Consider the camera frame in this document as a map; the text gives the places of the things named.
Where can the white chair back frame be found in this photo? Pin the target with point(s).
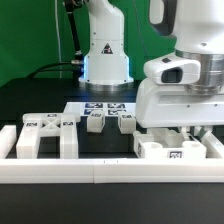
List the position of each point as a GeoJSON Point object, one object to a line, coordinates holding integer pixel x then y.
{"type": "Point", "coordinates": [39, 125]}

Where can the white marker sheet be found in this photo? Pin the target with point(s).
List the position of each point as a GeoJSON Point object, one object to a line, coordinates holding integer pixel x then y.
{"type": "Point", "coordinates": [110, 109]}

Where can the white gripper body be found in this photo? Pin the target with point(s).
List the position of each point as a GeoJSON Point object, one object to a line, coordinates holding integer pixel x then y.
{"type": "Point", "coordinates": [172, 106]}

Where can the white chair seat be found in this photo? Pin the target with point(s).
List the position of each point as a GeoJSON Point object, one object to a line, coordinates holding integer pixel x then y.
{"type": "Point", "coordinates": [163, 143]}

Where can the white U-shaped fence frame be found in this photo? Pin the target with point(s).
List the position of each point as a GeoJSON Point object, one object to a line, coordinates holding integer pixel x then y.
{"type": "Point", "coordinates": [101, 170]}

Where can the black camera pole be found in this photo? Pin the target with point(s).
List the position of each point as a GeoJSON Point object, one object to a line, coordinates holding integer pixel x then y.
{"type": "Point", "coordinates": [70, 6]}

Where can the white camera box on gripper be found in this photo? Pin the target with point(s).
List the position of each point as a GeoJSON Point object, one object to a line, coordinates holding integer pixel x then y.
{"type": "Point", "coordinates": [172, 70]}

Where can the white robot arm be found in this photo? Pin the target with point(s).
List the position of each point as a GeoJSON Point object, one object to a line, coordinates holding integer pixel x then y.
{"type": "Point", "coordinates": [197, 25]}

